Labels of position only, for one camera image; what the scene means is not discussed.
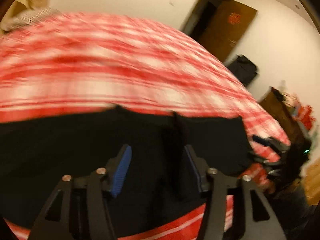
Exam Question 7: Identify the black bag on wall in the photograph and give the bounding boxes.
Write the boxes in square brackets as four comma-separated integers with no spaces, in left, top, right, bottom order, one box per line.
[227,55,258,88]

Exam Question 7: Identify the red white plaid bedsheet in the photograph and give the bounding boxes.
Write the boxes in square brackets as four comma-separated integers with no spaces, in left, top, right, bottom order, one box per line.
[1,13,288,239]

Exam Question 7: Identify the grey striped pillow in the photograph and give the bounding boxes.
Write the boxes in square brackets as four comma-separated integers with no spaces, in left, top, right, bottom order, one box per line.
[1,7,59,32]

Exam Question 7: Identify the dark brown wooden door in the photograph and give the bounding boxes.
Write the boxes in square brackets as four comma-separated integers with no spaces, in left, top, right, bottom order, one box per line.
[182,0,258,62]

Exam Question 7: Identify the dark brown side cabinet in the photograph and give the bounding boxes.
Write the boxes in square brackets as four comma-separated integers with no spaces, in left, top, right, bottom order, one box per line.
[259,87,311,152]

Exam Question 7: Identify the black pants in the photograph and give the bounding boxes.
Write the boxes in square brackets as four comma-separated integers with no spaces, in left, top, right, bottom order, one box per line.
[1,107,252,237]

